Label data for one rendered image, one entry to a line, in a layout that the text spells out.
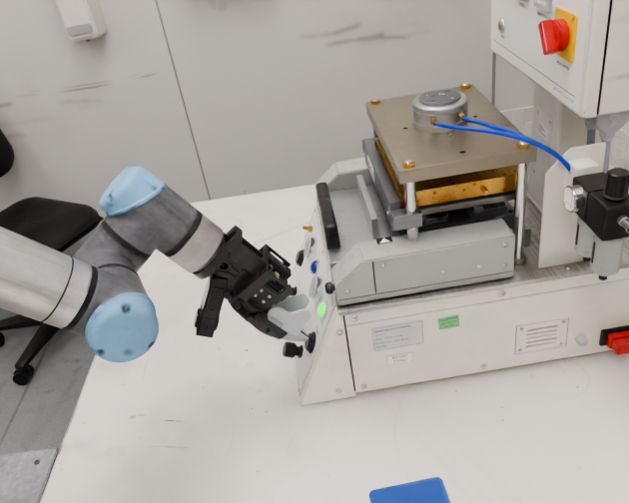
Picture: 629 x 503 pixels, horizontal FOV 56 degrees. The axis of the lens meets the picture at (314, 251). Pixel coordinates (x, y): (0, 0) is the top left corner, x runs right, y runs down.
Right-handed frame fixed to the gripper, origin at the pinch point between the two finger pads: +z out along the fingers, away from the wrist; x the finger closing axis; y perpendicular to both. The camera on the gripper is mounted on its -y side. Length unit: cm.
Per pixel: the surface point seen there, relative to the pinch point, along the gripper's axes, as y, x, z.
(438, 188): 30.6, 1.8, -3.7
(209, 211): -23, 66, -3
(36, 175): -101, 160, -34
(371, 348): 8.5, -5.0, 6.4
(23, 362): -131, 99, 1
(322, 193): 15.2, 15.2, -8.6
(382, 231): 19.5, 7.3, -0.8
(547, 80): 50, 5, -4
